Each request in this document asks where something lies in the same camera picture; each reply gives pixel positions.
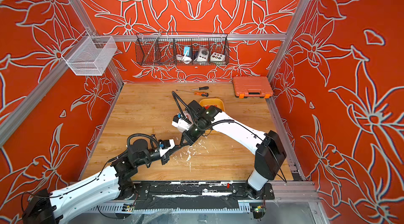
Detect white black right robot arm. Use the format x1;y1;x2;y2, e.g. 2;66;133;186
171;91;287;199

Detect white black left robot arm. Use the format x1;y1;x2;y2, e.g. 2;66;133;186
22;133;182;224

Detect yellow plastic tray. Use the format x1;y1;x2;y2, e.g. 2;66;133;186
199;98;225;111

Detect small black screwdriver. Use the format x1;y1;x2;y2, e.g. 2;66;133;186
191;86;209;91

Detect orange plastic tool case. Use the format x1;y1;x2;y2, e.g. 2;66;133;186
233;76;274;99

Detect white button box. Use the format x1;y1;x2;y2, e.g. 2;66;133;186
210;52;226;63

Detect white round socket adapter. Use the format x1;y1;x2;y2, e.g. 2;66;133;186
196;47;209;63

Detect blue grey power strip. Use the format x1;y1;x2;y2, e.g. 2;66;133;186
183;46;191;57

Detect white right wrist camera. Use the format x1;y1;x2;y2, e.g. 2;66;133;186
171;114;192;132

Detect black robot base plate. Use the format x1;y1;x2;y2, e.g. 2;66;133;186
128;181;275;210

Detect orange handled long screwdriver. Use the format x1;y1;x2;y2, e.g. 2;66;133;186
176;89;209;97

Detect black wire wall basket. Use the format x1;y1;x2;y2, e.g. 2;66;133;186
135;31;230;66

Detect clear plastic wall bin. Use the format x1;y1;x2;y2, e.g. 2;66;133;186
62;30;117;76

